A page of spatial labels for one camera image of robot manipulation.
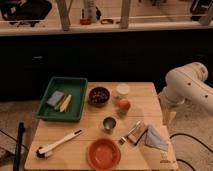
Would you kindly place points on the white dish brush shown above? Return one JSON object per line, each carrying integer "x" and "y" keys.
{"x": 46, "y": 151}

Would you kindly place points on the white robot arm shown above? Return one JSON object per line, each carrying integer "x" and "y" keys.
{"x": 187, "y": 83}

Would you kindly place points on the dark bowl with beans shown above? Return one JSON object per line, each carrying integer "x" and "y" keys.
{"x": 99, "y": 96}

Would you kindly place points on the white cup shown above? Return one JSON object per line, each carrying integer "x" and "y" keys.
{"x": 122, "y": 90}

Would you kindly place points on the small metal cup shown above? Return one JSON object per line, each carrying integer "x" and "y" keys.
{"x": 109, "y": 123}

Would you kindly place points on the green plastic tray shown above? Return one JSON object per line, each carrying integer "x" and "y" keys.
{"x": 68, "y": 85}

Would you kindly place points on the blue grey sponge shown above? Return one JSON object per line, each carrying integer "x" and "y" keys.
{"x": 55, "y": 98}

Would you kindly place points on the metal spatula tool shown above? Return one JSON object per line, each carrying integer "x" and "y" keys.
{"x": 134, "y": 134}

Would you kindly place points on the orange plastic bowl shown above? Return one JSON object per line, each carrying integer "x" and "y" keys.
{"x": 103, "y": 154}

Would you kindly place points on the grey blue cloth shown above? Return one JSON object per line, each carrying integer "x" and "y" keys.
{"x": 154, "y": 139}

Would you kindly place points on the white bottle on shelf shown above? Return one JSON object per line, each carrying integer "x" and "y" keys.
{"x": 90, "y": 10}

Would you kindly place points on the black pole stand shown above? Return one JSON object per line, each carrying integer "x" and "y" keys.
{"x": 17, "y": 158}

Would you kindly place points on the black bag on shelf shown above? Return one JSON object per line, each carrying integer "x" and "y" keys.
{"x": 31, "y": 11}

